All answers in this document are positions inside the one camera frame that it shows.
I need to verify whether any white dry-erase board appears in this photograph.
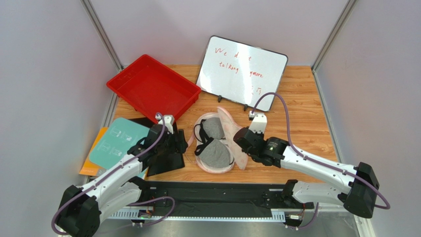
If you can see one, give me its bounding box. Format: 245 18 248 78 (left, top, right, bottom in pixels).
196 36 289 112

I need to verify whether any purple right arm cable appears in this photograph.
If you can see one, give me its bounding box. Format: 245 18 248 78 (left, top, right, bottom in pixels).
252 92 391 230

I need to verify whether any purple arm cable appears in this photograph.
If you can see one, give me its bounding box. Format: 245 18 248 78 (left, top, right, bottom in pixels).
252 92 391 230
51 112 175 236

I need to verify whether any black board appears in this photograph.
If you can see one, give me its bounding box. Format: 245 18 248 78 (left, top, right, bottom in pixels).
143 121 185 177

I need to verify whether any grey black bra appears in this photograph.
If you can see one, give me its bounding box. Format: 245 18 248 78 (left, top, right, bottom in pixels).
193 116 234 169

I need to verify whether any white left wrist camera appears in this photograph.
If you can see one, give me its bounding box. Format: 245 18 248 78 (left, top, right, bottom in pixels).
155 113 174 134

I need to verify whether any teal board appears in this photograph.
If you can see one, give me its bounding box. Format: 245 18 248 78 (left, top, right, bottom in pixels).
89 118 149 173

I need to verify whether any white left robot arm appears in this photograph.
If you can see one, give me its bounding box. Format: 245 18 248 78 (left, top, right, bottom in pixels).
51 120 187 237

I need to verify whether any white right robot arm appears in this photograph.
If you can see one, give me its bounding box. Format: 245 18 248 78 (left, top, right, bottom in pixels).
233 128 379 219

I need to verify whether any aluminium frame rail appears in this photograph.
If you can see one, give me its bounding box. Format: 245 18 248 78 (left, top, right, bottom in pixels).
59 184 376 237

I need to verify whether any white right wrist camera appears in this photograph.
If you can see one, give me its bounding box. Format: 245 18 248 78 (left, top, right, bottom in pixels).
248 111 267 134

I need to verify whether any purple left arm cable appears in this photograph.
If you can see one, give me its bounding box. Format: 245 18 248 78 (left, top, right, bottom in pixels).
51 112 175 236

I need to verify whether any red plastic tray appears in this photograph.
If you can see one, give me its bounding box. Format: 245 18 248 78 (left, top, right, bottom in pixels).
106 54 201 120

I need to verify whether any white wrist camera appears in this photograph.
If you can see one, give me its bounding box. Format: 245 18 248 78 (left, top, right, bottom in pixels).
155 113 174 134
248 111 267 134

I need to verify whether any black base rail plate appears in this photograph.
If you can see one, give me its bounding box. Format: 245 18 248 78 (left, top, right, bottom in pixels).
138 181 315 218

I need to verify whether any orange board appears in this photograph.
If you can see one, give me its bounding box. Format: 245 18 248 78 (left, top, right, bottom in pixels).
79 127 108 177

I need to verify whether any floral mesh laundry bag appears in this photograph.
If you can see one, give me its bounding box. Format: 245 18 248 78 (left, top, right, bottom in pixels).
187 107 248 174

